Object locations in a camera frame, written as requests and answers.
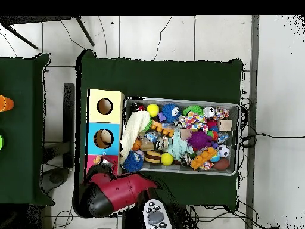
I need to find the cream waffle cloth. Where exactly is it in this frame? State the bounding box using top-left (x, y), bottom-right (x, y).
top-left (119, 110), bottom-right (151, 165)

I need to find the dark green table cloth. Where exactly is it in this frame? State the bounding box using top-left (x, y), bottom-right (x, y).
top-left (74, 49), bottom-right (244, 208)
top-left (0, 52), bottom-right (55, 207)

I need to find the purple spiky toy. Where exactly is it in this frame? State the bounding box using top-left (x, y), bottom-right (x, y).
top-left (188, 131), bottom-right (213, 150)

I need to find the wooden three-hole box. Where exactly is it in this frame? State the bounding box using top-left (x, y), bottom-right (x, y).
top-left (83, 89), bottom-right (126, 182)

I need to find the black tripod stand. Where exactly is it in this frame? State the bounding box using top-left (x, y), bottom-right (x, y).
top-left (0, 15), bottom-right (95, 50)

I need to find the yellow ball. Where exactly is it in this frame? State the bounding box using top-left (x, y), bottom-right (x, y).
top-left (146, 103), bottom-right (160, 117)

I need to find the orange toy basketball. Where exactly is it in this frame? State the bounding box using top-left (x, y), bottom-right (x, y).
top-left (131, 138), bottom-right (142, 151)

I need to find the blue spiky ball with eyes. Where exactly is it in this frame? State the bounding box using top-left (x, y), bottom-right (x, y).
top-left (122, 150), bottom-right (145, 173)
top-left (161, 103), bottom-right (182, 123)

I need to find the orange toy brick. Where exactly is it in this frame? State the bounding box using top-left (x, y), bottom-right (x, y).
top-left (189, 146), bottom-right (217, 171)

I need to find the clear mesh bin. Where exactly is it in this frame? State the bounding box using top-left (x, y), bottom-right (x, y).
top-left (120, 96), bottom-right (240, 177)

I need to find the silver tin can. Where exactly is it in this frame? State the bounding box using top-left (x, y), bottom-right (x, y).
top-left (203, 106), bottom-right (216, 119)

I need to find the black power cable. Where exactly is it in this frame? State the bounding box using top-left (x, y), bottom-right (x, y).
top-left (240, 132), bottom-right (305, 148)

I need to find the plain wooden block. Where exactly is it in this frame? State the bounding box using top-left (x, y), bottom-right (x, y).
top-left (218, 119), bottom-right (232, 132)

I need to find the dark grey stand base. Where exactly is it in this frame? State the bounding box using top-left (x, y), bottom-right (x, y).
top-left (41, 166), bottom-right (71, 194)

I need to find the orange cone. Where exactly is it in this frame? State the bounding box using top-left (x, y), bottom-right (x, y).
top-left (0, 94), bottom-right (15, 113)

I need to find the brown toy football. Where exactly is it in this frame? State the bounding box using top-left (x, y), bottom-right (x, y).
top-left (213, 157), bottom-right (231, 171)

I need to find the black upright panel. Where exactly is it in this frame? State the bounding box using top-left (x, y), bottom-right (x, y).
top-left (63, 83), bottom-right (76, 168)

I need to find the green spiky ball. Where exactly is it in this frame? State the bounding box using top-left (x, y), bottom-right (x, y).
top-left (182, 105), bottom-right (204, 117)

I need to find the colourful confetti ball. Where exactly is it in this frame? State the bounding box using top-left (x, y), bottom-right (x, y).
top-left (214, 107), bottom-right (231, 120)

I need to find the black and white soccer ball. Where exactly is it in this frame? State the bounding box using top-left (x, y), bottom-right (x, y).
top-left (216, 144), bottom-right (231, 158)

